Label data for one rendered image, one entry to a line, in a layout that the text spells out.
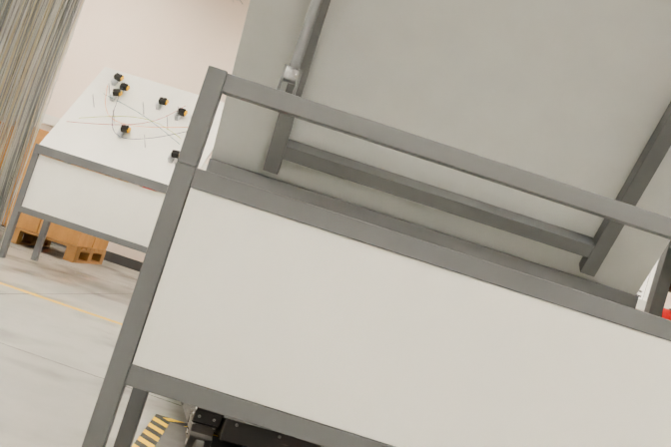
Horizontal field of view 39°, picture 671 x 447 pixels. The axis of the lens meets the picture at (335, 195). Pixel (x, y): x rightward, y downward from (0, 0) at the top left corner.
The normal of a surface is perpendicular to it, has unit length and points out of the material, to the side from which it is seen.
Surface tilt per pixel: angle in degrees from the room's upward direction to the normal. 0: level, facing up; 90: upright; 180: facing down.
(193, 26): 90
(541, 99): 128
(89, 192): 90
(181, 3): 90
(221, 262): 90
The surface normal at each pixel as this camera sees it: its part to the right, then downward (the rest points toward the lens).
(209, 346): 0.06, -0.05
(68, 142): 0.11, -0.70
